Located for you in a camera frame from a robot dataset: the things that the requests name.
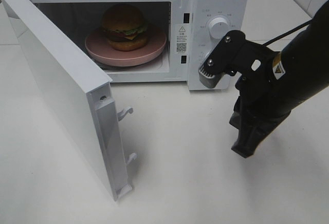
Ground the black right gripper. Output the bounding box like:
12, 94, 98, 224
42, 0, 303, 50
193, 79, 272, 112
229, 49, 328, 158

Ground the toy hamburger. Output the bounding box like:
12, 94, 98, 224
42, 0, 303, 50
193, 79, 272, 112
101, 4, 149, 51

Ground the white microwave door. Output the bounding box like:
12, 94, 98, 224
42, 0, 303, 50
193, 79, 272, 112
2, 0, 137, 200

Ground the pink round plate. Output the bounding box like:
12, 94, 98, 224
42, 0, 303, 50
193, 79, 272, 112
85, 25, 167, 67

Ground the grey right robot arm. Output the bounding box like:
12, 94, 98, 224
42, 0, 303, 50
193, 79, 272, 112
229, 3, 328, 158

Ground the upper white power knob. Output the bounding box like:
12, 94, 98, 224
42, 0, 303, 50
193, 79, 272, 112
208, 16, 230, 39

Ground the glass microwave turntable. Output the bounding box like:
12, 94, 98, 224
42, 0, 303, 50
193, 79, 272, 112
95, 54, 169, 72

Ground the white warning label sticker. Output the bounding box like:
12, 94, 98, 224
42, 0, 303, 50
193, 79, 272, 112
175, 24, 189, 54

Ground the white microwave oven body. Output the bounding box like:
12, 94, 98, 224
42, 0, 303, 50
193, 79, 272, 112
30, 0, 247, 90

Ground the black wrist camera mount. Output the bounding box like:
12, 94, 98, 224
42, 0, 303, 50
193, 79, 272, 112
198, 30, 278, 90

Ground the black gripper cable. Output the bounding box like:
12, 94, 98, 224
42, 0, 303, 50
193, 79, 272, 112
262, 20, 313, 47

